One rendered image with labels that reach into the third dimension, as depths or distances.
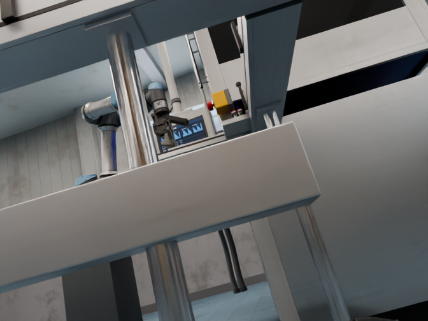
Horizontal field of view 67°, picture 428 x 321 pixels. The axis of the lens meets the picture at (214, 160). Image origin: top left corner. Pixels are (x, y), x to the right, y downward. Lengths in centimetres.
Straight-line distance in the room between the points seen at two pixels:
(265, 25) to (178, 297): 59
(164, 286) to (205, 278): 491
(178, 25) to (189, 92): 547
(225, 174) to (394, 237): 96
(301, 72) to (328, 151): 37
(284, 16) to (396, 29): 96
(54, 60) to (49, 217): 33
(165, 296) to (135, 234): 10
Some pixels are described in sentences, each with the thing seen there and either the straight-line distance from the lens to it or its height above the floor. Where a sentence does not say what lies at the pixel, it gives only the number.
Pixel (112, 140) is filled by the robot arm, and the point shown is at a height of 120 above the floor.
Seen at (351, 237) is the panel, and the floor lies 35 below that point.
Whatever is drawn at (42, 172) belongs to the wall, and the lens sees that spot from 696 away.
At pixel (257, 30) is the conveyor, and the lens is 79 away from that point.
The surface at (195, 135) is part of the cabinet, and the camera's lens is 246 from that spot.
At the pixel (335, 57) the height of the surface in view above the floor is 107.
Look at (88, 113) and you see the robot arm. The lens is 189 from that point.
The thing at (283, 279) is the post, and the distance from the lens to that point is 127.
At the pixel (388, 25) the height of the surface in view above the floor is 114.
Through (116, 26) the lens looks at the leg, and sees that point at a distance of 67.
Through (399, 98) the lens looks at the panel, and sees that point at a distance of 152.
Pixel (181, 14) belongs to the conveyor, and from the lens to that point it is 69.
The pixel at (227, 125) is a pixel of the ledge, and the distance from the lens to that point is 124.
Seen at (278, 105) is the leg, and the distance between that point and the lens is 115.
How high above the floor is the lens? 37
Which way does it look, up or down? 18 degrees up
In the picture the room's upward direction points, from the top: 16 degrees counter-clockwise
